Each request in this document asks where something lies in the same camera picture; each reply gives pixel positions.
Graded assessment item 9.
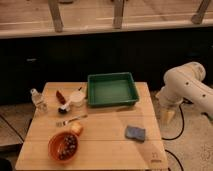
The clear plastic bottle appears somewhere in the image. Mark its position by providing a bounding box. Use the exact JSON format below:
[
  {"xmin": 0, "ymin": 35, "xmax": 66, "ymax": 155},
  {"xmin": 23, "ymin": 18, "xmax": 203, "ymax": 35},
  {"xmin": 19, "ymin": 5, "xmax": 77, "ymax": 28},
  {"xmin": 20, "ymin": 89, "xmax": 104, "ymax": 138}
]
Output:
[{"xmin": 30, "ymin": 88, "xmax": 47, "ymax": 112}]

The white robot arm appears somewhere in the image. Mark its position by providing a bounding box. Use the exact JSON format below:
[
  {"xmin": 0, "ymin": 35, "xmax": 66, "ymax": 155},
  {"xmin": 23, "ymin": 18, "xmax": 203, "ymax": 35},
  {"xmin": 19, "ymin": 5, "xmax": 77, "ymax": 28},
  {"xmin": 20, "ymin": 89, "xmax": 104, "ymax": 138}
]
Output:
[{"xmin": 156, "ymin": 62, "xmax": 213, "ymax": 123}]

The green plastic tray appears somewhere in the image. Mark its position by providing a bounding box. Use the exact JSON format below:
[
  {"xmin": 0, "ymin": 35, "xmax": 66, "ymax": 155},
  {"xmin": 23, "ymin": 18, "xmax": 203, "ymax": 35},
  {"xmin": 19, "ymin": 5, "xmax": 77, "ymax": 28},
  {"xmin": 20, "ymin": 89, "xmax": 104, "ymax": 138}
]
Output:
[{"xmin": 87, "ymin": 72, "xmax": 139, "ymax": 107}]

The black floor cable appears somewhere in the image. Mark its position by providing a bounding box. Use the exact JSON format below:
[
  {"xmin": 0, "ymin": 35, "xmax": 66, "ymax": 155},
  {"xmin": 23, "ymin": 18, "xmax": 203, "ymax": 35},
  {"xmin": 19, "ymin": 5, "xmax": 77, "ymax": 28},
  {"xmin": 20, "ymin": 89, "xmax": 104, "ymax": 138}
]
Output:
[{"xmin": 161, "ymin": 101, "xmax": 187, "ymax": 171}]

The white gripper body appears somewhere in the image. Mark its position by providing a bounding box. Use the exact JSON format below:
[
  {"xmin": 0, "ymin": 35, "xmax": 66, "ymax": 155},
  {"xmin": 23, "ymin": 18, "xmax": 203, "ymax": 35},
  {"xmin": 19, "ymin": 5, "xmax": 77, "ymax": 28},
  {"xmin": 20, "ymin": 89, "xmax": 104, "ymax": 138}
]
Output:
[{"xmin": 156, "ymin": 87, "xmax": 183, "ymax": 110}]

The wooden post left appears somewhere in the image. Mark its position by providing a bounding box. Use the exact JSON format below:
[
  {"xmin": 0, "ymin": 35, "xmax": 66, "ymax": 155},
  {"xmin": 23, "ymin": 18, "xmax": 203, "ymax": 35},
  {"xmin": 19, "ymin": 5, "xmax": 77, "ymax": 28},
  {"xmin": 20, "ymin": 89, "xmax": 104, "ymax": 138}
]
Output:
[{"xmin": 48, "ymin": 0, "xmax": 63, "ymax": 32}]

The wooden post right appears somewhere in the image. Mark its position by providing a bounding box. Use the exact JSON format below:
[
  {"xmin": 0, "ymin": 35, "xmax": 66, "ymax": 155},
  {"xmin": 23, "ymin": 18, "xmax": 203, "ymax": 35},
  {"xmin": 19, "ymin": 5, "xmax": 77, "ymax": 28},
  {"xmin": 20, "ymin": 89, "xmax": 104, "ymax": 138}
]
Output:
[{"xmin": 191, "ymin": 0, "xmax": 211, "ymax": 24}]

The yellow bread piece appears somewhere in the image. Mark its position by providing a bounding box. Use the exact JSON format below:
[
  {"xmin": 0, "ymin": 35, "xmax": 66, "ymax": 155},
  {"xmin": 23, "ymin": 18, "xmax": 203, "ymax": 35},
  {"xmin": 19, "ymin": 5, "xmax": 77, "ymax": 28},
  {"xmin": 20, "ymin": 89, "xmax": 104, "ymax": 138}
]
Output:
[{"xmin": 70, "ymin": 122, "xmax": 83, "ymax": 135}]

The orange bowl with berries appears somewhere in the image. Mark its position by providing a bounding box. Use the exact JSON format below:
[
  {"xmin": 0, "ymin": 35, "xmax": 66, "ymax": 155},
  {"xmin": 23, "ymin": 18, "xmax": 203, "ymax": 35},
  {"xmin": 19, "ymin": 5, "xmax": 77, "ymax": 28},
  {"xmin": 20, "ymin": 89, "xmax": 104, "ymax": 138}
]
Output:
[{"xmin": 48, "ymin": 131, "xmax": 78, "ymax": 164}]

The wooden post middle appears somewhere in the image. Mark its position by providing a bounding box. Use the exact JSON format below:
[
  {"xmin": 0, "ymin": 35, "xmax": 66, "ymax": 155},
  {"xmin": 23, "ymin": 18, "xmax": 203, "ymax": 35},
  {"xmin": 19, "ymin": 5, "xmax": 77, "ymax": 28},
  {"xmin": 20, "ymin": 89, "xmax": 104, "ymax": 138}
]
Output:
[{"xmin": 113, "ymin": 0, "xmax": 124, "ymax": 29}]

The red brown sausage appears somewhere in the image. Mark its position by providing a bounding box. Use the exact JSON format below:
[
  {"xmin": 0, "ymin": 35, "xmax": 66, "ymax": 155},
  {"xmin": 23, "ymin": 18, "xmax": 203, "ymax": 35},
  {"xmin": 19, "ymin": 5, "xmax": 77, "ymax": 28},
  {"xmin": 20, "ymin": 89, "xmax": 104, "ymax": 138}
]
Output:
[{"xmin": 56, "ymin": 91, "xmax": 66, "ymax": 104}]

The white handled black brush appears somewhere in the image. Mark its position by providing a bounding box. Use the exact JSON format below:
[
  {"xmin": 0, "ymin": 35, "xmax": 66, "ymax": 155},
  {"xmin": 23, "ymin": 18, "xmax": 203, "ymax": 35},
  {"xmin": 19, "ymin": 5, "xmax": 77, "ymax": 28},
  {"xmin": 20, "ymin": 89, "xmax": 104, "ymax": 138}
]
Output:
[{"xmin": 58, "ymin": 100, "xmax": 72, "ymax": 114}]

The wooden post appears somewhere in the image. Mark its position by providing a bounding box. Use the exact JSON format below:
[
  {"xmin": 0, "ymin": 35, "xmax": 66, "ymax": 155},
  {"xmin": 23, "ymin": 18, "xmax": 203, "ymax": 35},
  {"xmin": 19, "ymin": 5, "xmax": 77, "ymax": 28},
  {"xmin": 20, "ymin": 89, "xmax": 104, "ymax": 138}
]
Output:
[
  {"xmin": 113, "ymin": 0, "xmax": 124, "ymax": 29},
  {"xmin": 48, "ymin": 0, "xmax": 63, "ymax": 32},
  {"xmin": 191, "ymin": 0, "xmax": 211, "ymax": 24}
]

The blue sponge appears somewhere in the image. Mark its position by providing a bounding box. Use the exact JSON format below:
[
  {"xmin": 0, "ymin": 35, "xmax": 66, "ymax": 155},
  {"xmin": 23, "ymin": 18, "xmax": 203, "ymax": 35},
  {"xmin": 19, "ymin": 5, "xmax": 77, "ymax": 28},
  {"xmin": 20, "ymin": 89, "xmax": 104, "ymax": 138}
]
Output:
[{"xmin": 125, "ymin": 126, "xmax": 146, "ymax": 142}]

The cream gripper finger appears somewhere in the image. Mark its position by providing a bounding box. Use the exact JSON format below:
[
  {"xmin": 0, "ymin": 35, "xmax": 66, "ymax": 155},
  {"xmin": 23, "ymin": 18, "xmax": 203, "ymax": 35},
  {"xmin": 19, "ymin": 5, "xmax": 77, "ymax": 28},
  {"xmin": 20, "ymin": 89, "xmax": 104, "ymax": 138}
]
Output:
[{"xmin": 161, "ymin": 109, "xmax": 175, "ymax": 123}]

